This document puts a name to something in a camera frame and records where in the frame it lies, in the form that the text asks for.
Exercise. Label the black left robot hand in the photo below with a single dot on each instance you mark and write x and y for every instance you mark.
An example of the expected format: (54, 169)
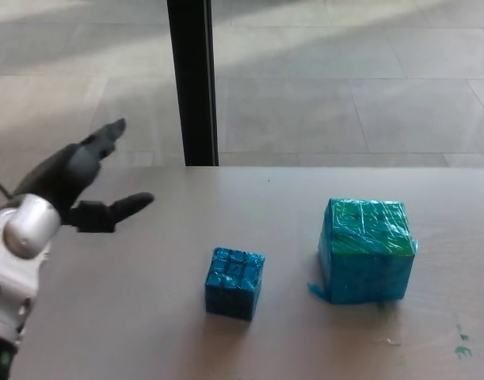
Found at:
(73, 178)

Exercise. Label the small blue cube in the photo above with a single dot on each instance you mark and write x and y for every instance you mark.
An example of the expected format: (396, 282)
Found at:
(233, 283)

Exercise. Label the big blue green wrapped cube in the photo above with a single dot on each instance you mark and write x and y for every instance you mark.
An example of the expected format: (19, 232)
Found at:
(364, 253)

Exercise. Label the black vertical window frame post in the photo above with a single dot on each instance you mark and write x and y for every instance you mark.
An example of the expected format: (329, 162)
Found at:
(192, 79)

